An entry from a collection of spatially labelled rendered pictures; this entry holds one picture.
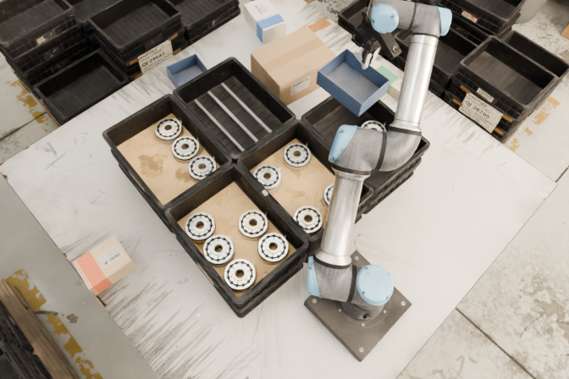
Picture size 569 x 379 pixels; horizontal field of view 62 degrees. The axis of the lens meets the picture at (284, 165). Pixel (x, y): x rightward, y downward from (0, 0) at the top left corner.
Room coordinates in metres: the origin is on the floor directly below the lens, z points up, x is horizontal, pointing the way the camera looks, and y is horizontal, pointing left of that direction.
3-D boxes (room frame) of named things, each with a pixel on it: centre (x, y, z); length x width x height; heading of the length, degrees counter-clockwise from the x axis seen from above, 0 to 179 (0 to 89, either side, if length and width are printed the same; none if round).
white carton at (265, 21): (1.75, 0.14, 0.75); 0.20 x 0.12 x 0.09; 33
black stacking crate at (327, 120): (1.02, -0.29, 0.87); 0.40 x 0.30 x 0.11; 44
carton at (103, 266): (0.50, 0.60, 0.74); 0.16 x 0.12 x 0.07; 133
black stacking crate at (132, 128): (0.88, 0.42, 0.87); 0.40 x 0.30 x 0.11; 44
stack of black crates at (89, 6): (2.15, 1.13, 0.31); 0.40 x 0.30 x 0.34; 138
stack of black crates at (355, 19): (2.23, -0.49, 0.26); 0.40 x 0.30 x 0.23; 48
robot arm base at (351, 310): (0.44, -0.30, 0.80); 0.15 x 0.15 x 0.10
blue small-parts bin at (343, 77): (1.09, -0.21, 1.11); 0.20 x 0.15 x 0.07; 48
